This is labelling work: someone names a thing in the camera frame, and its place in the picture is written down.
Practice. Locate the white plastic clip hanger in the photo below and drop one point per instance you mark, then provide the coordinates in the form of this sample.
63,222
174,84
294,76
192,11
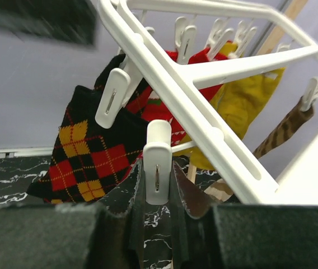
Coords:
143,29

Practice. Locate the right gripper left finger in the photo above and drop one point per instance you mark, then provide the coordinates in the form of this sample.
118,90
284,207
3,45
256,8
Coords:
104,234

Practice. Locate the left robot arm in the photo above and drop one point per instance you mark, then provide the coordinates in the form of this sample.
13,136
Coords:
72,22

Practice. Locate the brown striped sock hanging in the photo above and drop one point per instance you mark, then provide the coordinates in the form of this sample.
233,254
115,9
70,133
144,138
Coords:
288,126

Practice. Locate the brown striped sock in basket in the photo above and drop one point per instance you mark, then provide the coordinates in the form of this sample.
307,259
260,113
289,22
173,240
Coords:
219,190

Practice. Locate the yellow sock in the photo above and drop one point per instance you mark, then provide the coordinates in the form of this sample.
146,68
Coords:
238,103

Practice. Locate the argyle sock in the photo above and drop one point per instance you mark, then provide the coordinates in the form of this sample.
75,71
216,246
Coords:
88,161

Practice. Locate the wooden drying rack frame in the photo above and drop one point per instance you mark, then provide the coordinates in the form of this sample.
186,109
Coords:
272,34

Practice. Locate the red patterned sock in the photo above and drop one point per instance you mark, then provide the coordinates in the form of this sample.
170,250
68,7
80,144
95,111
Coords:
146,104
180,87

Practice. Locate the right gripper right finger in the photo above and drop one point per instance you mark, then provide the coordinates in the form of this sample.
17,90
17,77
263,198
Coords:
206,234

